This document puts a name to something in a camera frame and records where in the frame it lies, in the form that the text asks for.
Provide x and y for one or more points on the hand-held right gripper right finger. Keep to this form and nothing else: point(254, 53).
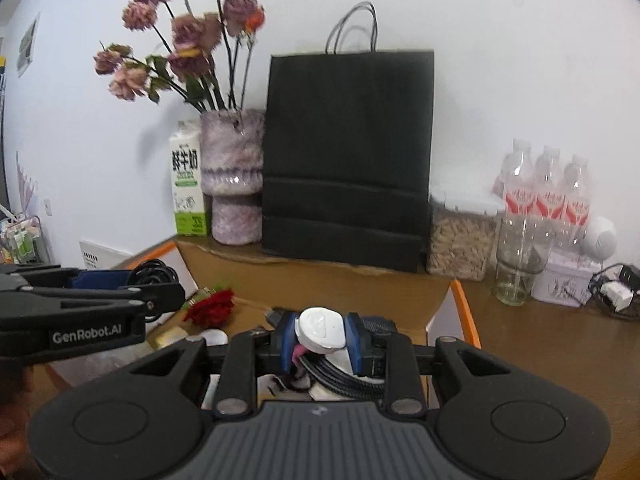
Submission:
point(355, 345)

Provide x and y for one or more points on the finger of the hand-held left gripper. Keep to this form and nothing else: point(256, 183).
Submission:
point(160, 297)
point(100, 279)

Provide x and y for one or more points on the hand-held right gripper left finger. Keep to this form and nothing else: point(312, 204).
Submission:
point(286, 340)

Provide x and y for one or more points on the white oval plastic device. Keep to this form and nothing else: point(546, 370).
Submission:
point(320, 327)

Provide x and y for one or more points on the cardboard box with orange edge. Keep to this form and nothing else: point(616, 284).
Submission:
point(325, 285)

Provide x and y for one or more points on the white vented box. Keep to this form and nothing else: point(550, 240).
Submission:
point(97, 255)

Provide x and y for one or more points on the red artificial rose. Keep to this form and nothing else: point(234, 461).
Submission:
point(210, 307)

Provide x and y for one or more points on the white round object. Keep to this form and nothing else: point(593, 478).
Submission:
point(214, 336)

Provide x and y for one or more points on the white and green milk carton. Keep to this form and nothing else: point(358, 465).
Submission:
point(190, 210)

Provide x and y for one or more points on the purple marbled vase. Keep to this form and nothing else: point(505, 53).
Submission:
point(232, 210)

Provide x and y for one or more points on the pale pink paper sheets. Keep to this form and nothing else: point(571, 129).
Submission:
point(27, 190)

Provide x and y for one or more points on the clear grain container white lid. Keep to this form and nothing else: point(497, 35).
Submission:
point(460, 250)

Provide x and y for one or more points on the clear glass jar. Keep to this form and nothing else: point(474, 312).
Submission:
point(515, 290)

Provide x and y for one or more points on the black paper bag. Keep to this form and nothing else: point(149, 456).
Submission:
point(345, 160)

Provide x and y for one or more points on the wooden desk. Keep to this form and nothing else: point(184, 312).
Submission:
point(550, 350)

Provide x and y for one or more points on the white tissue box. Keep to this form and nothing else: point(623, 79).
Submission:
point(560, 280)

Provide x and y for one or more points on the dried pink flowers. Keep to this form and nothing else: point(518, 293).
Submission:
point(190, 30)

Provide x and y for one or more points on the white charger plug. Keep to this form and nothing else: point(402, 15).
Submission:
point(617, 295)

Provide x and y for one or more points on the white round speaker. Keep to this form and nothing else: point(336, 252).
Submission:
point(602, 237)

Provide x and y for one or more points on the white wall switch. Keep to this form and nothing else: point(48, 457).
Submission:
point(48, 207)

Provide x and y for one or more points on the wall poster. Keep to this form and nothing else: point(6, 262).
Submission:
point(28, 45)

